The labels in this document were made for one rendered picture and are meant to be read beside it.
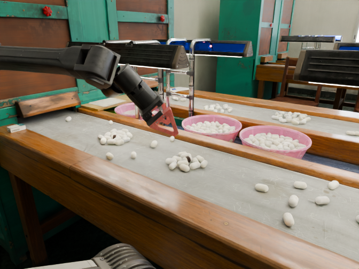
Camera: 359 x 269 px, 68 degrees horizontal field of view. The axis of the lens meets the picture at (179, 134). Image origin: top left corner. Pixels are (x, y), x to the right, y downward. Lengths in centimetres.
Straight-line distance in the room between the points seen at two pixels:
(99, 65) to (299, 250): 55
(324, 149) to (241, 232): 71
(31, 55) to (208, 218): 56
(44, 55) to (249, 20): 311
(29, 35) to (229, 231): 121
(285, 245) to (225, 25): 336
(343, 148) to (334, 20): 467
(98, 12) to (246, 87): 245
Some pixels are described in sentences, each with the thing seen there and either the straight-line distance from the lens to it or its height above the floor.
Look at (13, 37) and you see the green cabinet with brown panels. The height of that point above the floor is 113.
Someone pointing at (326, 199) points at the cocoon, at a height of 76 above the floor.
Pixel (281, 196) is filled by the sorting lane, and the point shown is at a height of 74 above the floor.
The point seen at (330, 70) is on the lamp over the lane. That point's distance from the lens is 70.
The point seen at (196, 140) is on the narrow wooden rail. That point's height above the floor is 76.
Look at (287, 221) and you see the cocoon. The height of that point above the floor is 76.
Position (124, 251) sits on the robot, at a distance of 52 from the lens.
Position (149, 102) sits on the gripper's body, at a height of 99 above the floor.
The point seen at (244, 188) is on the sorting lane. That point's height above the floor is 74.
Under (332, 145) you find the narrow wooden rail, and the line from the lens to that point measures 121.
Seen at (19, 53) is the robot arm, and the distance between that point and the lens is 77.
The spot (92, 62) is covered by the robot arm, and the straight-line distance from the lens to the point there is 63.
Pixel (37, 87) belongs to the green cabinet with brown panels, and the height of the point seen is 90.
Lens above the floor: 115
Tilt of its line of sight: 21 degrees down
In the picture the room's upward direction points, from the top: straight up
